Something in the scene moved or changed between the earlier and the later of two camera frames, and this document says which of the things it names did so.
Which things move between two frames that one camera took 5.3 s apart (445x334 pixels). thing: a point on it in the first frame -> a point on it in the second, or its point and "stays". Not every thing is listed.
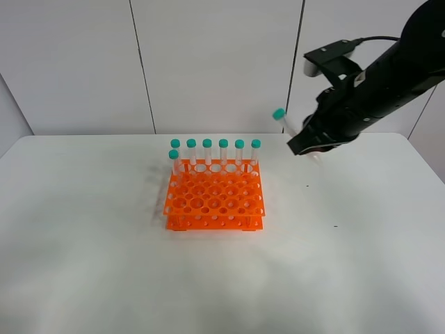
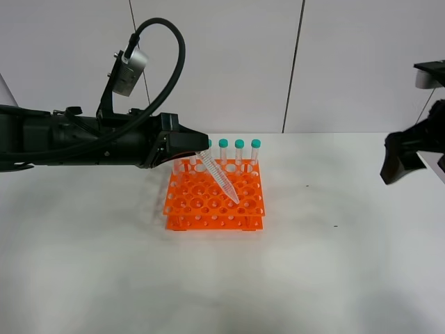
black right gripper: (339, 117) -> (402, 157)
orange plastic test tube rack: (215, 195) stays
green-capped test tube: (279, 114) -> (212, 165)
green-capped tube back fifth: (239, 145) stays
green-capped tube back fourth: (223, 144) stays
